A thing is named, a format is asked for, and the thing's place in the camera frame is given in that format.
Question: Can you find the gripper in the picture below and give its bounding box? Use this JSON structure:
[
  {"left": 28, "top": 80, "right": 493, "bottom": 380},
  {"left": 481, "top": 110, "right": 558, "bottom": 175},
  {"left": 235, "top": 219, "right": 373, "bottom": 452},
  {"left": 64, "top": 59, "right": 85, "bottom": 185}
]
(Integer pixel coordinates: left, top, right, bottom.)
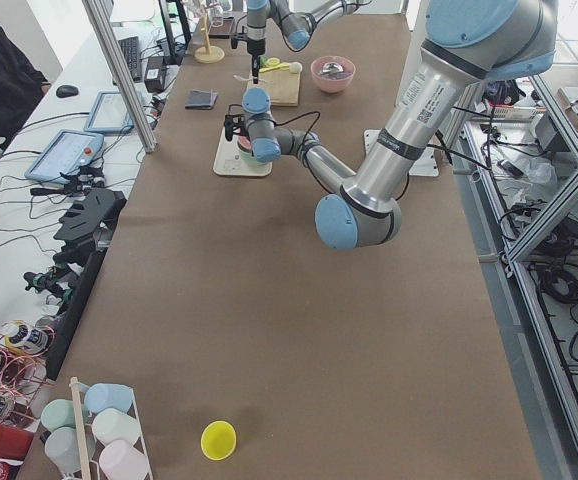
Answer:
[
  {"left": 223, "top": 113, "right": 249, "bottom": 141},
  {"left": 230, "top": 27, "right": 265, "bottom": 63}
]

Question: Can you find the white ceramic spoon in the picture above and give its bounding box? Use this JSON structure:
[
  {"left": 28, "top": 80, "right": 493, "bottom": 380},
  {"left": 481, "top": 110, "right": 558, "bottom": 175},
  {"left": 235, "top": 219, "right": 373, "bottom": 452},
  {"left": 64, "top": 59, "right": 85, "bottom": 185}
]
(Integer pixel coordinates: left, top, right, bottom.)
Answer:
[{"left": 232, "top": 74, "right": 253, "bottom": 83}]

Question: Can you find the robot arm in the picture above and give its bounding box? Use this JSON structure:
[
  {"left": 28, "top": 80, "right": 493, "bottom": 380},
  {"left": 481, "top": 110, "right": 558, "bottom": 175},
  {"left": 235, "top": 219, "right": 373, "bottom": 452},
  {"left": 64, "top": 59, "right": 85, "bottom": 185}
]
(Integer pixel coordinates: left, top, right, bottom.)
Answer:
[
  {"left": 224, "top": 0, "right": 558, "bottom": 250},
  {"left": 230, "top": 0, "right": 370, "bottom": 60}
]

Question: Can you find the large pink bowl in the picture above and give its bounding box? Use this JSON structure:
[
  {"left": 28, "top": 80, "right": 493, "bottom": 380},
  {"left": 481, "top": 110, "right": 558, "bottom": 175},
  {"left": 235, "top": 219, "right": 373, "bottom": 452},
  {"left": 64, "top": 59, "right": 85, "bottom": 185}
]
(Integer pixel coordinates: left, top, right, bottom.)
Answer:
[{"left": 310, "top": 56, "right": 356, "bottom": 93}]

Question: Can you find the yellow plastic knife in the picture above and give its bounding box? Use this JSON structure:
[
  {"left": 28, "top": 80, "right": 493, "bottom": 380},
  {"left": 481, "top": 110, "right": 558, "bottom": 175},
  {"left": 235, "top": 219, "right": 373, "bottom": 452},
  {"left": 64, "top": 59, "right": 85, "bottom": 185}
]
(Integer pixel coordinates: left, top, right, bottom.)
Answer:
[{"left": 259, "top": 62, "right": 290, "bottom": 73}]

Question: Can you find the cream rabbit tray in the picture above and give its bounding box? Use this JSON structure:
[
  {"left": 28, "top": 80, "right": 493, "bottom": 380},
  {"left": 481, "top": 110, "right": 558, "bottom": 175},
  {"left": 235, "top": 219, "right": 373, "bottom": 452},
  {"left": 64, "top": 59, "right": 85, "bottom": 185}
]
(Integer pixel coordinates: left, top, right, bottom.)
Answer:
[{"left": 213, "top": 129, "right": 272, "bottom": 178}]

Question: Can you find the folded grey cloth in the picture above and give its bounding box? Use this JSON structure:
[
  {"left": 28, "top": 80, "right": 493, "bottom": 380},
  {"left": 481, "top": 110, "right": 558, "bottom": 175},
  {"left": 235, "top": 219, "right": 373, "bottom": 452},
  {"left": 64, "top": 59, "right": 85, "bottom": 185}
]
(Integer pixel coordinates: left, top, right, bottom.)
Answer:
[{"left": 185, "top": 89, "right": 218, "bottom": 110}]

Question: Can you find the white garlic half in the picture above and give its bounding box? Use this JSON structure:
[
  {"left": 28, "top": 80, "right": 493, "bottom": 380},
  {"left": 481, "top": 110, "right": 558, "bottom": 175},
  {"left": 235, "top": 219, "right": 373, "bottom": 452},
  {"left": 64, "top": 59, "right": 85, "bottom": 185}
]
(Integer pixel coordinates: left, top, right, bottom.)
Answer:
[{"left": 288, "top": 62, "right": 302, "bottom": 74}]

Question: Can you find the wooden cutting board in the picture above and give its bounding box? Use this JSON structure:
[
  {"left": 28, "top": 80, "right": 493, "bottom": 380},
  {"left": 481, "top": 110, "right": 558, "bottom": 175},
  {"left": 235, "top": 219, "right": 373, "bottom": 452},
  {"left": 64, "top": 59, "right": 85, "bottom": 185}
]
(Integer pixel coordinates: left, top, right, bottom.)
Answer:
[{"left": 247, "top": 69, "right": 301, "bottom": 107}]

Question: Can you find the wooden mug tree stand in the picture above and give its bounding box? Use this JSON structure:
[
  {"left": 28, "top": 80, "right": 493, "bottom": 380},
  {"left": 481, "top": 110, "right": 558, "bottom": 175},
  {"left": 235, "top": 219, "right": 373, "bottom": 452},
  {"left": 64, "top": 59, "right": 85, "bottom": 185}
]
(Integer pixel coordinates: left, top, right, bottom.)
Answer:
[{"left": 183, "top": 0, "right": 225, "bottom": 64}]

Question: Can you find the metal ice scoop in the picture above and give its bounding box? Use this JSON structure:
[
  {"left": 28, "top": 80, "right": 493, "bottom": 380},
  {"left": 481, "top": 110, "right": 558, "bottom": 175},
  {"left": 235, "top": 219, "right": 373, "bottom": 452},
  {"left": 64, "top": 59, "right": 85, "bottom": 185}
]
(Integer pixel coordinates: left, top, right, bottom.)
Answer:
[{"left": 319, "top": 61, "right": 345, "bottom": 78}]

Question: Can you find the black keyboard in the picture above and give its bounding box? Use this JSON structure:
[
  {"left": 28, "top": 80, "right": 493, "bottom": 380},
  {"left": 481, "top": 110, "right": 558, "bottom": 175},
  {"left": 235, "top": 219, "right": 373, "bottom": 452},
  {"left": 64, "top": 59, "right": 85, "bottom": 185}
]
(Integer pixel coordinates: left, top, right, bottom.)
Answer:
[{"left": 118, "top": 36, "right": 142, "bottom": 82}]

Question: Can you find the blue teach pendant tablet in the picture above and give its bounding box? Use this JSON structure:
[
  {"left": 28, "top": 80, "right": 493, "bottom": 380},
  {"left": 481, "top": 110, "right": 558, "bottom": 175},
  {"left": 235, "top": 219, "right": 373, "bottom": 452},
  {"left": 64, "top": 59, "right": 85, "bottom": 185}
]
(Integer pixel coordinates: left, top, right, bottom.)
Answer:
[{"left": 24, "top": 129, "right": 104, "bottom": 184}]

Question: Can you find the black computer mouse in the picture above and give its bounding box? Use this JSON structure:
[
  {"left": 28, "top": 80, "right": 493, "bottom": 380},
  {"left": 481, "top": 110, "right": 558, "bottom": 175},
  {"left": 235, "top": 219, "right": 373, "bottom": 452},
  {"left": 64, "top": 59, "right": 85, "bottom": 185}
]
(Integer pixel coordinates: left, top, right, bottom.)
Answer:
[{"left": 55, "top": 84, "right": 79, "bottom": 98}]

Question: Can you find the black tool holder rack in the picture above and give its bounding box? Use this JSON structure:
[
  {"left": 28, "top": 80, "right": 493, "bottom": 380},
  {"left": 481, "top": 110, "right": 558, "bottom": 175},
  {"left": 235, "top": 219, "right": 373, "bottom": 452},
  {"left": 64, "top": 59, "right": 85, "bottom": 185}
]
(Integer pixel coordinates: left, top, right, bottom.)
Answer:
[{"left": 46, "top": 188, "right": 127, "bottom": 381}]

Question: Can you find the blue cup on rack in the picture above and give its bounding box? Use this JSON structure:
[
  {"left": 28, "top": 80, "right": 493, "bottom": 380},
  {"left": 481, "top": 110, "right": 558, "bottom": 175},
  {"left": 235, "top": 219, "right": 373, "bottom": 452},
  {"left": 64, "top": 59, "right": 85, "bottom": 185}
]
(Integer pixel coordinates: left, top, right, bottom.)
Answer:
[{"left": 84, "top": 383, "right": 133, "bottom": 414}]

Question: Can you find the yellow cup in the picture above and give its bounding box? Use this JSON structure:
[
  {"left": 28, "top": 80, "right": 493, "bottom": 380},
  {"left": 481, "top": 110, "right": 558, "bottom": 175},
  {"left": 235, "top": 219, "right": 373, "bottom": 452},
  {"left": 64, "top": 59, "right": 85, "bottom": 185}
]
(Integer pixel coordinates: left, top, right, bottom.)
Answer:
[{"left": 200, "top": 420, "right": 237, "bottom": 461}]

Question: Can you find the white cup on rack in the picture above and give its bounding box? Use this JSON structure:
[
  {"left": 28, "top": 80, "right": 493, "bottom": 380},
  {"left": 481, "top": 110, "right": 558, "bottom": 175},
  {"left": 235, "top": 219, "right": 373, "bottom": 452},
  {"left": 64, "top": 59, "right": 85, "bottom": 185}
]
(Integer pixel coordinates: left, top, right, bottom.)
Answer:
[{"left": 91, "top": 408, "right": 141, "bottom": 445}]

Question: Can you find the mint cup on rack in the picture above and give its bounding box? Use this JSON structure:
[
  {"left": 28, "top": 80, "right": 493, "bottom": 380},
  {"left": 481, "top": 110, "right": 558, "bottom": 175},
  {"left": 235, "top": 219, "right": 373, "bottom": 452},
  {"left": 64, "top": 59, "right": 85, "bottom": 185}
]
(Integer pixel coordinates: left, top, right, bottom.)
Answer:
[{"left": 40, "top": 399, "right": 75, "bottom": 431}]

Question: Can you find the white cup rack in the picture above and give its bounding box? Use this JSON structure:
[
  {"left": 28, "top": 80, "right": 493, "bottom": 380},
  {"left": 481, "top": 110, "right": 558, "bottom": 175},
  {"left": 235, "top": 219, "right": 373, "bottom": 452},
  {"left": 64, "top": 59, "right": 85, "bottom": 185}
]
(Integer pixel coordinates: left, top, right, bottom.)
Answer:
[{"left": 70, "top": 379, "right": 154, "bottom": 479}]

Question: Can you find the pink cup on rack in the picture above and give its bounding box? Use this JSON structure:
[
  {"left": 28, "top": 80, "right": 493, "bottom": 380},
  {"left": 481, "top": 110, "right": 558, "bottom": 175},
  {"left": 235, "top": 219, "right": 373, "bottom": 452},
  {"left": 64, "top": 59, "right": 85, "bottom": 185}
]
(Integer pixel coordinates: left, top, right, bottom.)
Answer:
[{"left": 99, "top": 439, "right": 149, "bottom": 480}]

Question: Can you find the grey cup on rack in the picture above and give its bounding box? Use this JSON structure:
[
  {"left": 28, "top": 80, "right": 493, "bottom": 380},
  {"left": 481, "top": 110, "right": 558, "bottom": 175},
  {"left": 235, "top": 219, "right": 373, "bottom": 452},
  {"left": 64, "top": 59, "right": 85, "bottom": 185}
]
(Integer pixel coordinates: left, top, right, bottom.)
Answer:
[{"left": 44, "top": 427, "right": 81, "bottom": 474}]

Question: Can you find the wooden rack stick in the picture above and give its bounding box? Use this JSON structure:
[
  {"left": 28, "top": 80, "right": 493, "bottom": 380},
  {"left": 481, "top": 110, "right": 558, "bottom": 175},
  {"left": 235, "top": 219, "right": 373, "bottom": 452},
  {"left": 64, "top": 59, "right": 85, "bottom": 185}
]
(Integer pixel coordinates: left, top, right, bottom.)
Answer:
[{"left": 69, "top": 377, "right": 92, "bottom": 480}]

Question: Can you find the aluminium frame post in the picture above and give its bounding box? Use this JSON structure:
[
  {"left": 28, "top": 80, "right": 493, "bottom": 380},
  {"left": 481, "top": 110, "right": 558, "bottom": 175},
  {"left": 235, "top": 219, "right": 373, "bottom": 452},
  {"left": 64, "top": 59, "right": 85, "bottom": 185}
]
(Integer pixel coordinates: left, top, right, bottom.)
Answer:
[{"left": 82, "top": 0, "right": 157, "bottom": 154}]

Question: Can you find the copper wire can rack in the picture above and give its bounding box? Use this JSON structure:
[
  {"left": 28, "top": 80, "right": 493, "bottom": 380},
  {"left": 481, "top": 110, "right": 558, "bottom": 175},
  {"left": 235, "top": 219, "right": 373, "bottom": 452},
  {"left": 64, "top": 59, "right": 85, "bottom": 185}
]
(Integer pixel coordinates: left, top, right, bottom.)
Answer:
[{"left": 0, "top": 321, "right": 54, "bottom": 429}]

